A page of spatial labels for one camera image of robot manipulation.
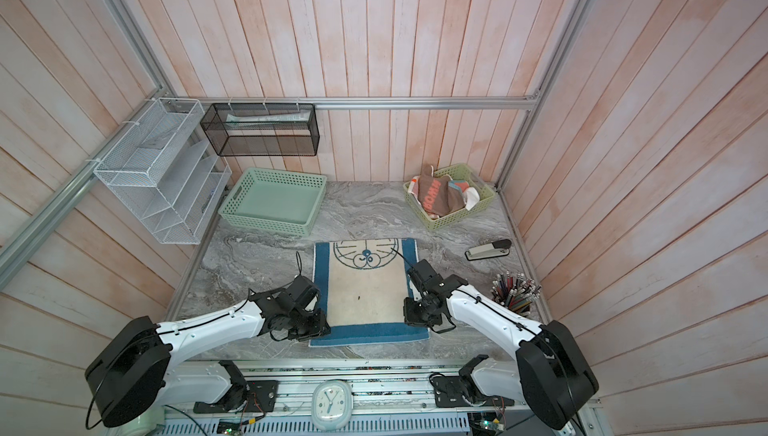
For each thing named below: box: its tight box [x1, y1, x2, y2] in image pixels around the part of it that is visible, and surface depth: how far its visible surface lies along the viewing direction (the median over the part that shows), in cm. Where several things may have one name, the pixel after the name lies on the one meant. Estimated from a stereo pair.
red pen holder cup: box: [490, 271, 542, 317], surface depth 75 cm
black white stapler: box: [464, 239, 512, 261], surface depth 100 cm
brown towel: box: [418, 164, 466, 216], surface depth 109 cm
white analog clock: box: [311, 379, 353, 431], surface depth 71 cm
